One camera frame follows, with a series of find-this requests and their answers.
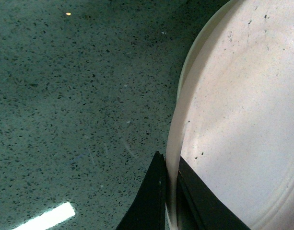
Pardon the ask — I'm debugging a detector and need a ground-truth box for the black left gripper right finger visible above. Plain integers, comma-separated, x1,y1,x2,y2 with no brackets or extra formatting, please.
176,158,249,230

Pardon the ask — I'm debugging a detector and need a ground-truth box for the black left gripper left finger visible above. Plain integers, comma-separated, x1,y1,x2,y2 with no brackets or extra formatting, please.
117,151,166,230

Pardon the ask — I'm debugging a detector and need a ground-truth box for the cream white plate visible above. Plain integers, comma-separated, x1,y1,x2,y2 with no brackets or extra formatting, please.
166,0,294,230

